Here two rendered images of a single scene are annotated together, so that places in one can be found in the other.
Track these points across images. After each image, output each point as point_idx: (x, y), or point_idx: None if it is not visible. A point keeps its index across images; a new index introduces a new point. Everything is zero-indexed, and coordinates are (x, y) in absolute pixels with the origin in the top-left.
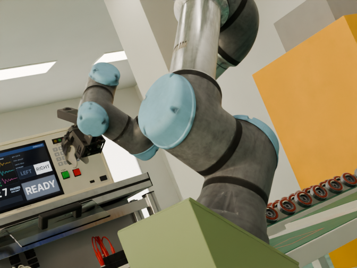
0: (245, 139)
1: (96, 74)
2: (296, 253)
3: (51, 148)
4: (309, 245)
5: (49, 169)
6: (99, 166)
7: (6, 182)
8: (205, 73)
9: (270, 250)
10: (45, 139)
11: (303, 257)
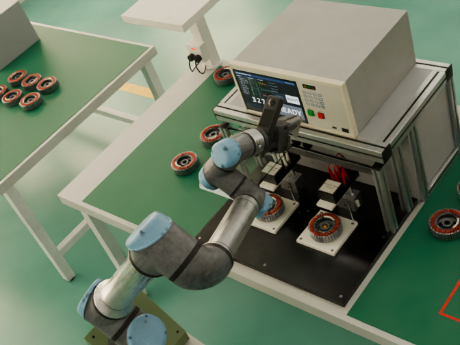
0: (118, 343)
1: (211, 155)
2: (372, 335)
3: (301, 90)
4: (389, 341)
5: (298, 103)
6: (343, 120)
7: (263, 96)
8: (98, 309)
9: None
10: (297, 81)
11: (378, 340)
